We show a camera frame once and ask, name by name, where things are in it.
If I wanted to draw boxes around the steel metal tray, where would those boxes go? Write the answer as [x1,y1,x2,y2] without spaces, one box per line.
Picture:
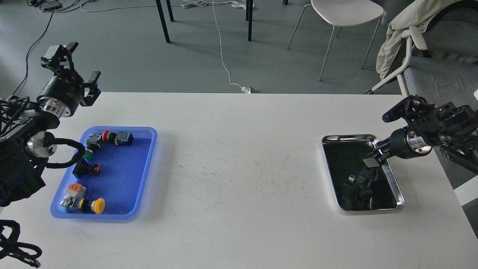
[322,134,405,214]

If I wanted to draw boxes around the blue plastic tray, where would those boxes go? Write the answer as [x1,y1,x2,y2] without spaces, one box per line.
[50,126,157,221]

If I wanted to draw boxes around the white power adapter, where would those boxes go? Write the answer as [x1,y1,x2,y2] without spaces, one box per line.
[241,86,258,94]

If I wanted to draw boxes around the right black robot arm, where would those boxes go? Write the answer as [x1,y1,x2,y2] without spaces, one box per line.
[363,95,477,173]

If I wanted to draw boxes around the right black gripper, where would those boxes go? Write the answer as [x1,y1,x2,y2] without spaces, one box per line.
[362,128,432,167]

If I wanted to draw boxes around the orange grey contact block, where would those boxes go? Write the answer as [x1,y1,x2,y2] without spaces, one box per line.
[63,182,87,199]

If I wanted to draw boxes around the black switch contact block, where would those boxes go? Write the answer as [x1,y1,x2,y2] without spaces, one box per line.
[113,131,134,146]

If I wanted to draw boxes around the green push button switch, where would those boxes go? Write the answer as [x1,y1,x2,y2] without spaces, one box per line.
[83,133,104,160]

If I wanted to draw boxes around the black selector switch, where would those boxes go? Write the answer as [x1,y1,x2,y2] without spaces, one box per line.
[72,158,102,179]

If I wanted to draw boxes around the black floor cable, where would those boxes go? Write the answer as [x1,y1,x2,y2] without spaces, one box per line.
[11,0,81,98]

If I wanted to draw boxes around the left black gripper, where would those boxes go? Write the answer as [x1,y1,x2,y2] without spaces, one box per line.
[37,41,101,117]

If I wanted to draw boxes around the white chair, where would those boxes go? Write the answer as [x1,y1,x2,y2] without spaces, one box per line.
[287,0,385,81]

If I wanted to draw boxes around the yellow mushroom push button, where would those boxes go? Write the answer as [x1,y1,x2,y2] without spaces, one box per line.
[60,196,106,214]

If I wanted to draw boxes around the beige jacket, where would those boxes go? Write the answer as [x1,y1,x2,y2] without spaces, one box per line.
[376,0,458,80]

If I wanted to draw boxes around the red emergency stop button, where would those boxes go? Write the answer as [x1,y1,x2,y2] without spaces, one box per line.
[101,130,117,143]

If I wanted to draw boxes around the black table legs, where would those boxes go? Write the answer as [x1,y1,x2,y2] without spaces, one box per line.
[156,0,254,43]

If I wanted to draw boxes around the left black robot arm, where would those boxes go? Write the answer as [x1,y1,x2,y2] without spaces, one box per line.
[0,41,101,207]

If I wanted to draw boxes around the white floor cable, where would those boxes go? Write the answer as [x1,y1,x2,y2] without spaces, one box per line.
[80,0,256,90]

